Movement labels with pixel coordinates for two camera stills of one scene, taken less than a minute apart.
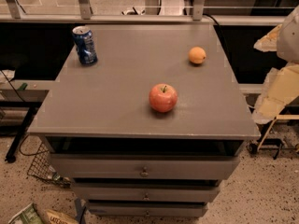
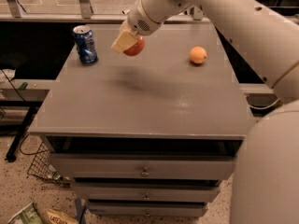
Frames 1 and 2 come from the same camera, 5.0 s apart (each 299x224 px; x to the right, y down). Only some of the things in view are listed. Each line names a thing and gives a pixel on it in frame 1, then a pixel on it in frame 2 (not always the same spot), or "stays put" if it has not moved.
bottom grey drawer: (146, 208) stays put
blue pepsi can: (85, 45) stays put
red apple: (163, 97) → (136, 48)
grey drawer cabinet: (146, 119) stays put
